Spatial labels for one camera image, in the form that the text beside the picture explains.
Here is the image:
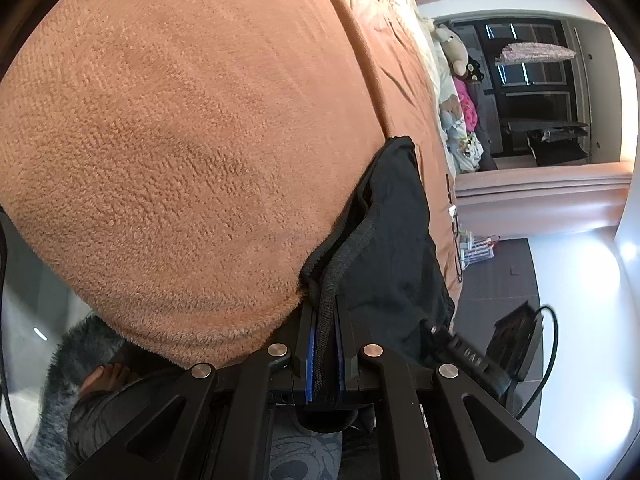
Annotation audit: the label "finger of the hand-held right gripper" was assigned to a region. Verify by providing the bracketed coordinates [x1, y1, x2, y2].
[427, 322, 453, 350]

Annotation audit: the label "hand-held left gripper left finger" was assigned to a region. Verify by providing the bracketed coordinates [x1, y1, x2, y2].
[65, 305, 318, 480]

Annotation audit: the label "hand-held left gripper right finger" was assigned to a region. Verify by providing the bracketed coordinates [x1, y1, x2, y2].
[334, 292, 583, 480]

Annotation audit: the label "black pants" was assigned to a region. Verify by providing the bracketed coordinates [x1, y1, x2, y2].
[299, 135, 457, 433]

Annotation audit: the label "person's right leg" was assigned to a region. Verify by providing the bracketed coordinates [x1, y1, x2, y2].
[270, 427, 351, 480]

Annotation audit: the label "person's leg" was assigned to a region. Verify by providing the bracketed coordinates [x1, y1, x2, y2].
[67, 362, 211, 466]
[270, 427, 351, 480]

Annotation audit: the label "white patterned cloth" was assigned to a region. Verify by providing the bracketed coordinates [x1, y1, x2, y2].
[452, 132, 485, 173]

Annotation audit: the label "person's left leg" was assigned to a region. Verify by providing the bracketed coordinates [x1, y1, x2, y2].
[67, 362, 211, 466]

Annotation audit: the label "dark hanging garment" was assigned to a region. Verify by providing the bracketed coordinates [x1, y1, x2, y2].
[505, 120, 590, 167]

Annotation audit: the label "brown teddy bear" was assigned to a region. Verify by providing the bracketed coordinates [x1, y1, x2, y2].
[439, 97, 463, 136]

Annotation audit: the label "pink cloth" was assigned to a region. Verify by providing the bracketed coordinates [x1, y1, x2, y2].
[454, 80, 481, 131]

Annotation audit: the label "orange-brown blanket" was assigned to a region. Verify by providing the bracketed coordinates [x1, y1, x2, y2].
[0, 0, 463, 368]

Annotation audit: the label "grey furry rug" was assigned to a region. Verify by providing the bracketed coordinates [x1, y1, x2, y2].
[27, 314, 128, 480]

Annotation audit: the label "dark window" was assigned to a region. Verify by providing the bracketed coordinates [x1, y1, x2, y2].
[475, 17, 593, 166]

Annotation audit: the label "black plush toy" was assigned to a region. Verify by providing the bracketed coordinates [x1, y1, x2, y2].
[452, 55, 485, 83]

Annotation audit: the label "grey-white plush toy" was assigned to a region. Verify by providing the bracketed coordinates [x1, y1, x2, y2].
[434, 22, 468, 63]

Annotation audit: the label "floral hanging garment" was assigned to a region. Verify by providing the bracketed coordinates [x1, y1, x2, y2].
[495, 42, 576, 66]

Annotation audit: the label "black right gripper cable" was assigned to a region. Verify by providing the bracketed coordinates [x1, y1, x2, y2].
[512, 304, 561, 418]

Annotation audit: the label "black charging cable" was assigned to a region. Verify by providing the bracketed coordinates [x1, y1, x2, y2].
[444, 174, 465, 282]

